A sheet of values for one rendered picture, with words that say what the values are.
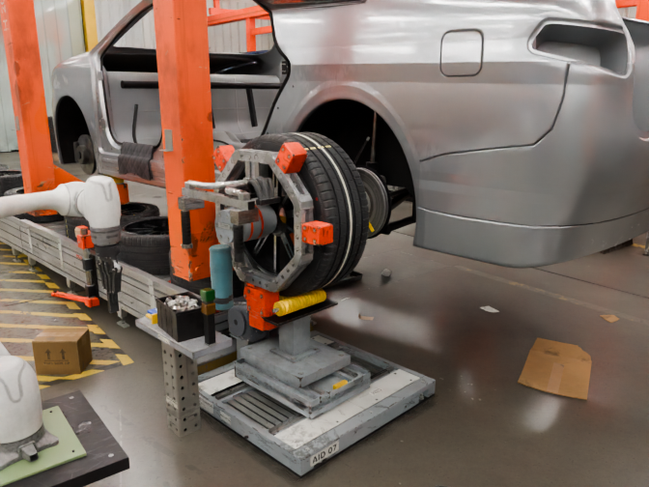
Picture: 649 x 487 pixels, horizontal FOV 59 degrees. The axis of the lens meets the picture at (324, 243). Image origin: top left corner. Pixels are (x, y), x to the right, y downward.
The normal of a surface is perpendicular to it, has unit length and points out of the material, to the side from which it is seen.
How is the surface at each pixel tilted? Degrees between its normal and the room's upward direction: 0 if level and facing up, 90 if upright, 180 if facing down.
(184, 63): 90
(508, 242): 90
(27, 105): 90
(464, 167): 90
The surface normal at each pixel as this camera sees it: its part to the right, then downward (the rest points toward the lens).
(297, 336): 0.70, 0.18
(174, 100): -0.71, 0.18
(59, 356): 0.01, 0.25
